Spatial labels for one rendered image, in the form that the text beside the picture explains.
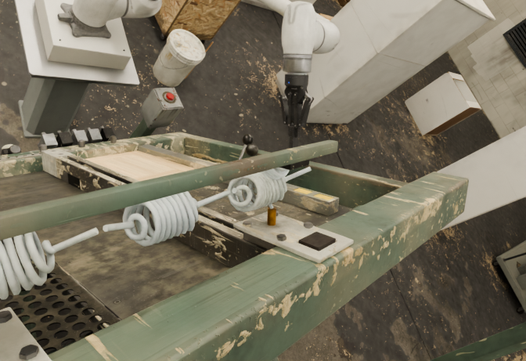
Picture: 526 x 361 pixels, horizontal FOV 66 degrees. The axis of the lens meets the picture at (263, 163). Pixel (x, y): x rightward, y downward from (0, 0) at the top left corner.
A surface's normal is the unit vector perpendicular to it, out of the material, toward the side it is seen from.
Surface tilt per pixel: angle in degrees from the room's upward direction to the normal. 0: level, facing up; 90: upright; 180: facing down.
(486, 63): 90
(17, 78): 0
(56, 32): 2
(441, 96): 90
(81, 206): 39
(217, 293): 51
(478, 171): 90
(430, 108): 90
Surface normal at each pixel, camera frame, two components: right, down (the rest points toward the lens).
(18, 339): 0.02, -0.97
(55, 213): 0.73, 0.18
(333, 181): -0.68, 0.17
